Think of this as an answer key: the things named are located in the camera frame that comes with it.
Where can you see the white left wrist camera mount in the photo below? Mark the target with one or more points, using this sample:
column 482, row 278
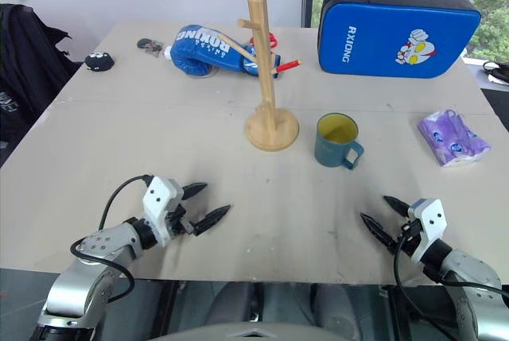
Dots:
column 159, row 206

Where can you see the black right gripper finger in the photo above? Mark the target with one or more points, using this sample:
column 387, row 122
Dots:
column 378, row 231
column 395, row 204

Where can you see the black backpack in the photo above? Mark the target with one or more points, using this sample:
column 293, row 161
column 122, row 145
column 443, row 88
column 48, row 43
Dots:
column 28, row 74

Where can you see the wooden mug tree stand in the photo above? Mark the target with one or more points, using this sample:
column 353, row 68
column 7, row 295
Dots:
column 270, row 126

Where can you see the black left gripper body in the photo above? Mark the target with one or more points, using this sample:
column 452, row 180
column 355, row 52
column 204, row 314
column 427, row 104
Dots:
column 177, row 219

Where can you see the teal mug yellow inside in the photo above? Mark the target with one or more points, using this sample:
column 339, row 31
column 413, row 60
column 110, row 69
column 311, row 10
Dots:
column 332, row 150

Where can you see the blue boxing glove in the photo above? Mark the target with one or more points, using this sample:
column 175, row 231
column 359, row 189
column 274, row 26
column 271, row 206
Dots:
column 199, row 53

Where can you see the pale grey robot torso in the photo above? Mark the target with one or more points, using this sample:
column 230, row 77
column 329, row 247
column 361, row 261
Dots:
column 258, row 332

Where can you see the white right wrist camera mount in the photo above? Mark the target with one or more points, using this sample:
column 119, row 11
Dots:
column 431, row 222

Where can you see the blue black kick pad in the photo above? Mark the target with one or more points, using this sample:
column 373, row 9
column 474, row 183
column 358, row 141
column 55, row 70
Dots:
column 381, row 39

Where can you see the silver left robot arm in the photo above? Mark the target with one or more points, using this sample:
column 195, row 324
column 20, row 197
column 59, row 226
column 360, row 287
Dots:
column 85, row 273

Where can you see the black plush toy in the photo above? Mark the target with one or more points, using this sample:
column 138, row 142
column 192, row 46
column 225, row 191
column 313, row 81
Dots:
column 98, row 62

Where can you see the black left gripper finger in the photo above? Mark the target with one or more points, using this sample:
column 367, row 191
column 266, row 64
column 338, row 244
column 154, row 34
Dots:
column 195, row 189
column 210, row 219

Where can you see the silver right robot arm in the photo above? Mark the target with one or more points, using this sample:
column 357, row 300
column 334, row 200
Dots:
column 473, row 277

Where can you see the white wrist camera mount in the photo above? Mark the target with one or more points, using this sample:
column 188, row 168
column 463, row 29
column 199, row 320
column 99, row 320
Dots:
column 431, row 222
column 159, row 206

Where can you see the purple tissue pack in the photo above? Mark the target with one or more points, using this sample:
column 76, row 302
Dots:
column 453, row 138

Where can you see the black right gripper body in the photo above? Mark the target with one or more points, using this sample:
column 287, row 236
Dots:
column 409, row 237

